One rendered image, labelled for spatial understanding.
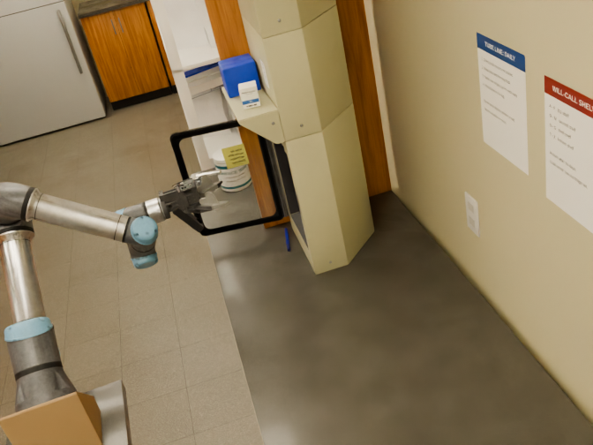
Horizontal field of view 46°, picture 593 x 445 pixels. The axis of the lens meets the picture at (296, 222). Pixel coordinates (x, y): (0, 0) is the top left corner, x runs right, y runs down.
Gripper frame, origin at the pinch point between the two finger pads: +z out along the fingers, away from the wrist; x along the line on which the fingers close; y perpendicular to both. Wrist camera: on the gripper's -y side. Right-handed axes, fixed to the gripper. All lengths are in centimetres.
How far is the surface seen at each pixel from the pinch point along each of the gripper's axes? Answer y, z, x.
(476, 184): 0, 63, -43
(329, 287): -30.9, 20.2, -22.1
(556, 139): 28, 64, -81
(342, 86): 22.5, 42.4, -2.9
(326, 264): -28.4, 22.4, -13.7
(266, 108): 26.3, 18.2, -10.5
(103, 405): -28, -51, -42
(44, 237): -117, -130, 261
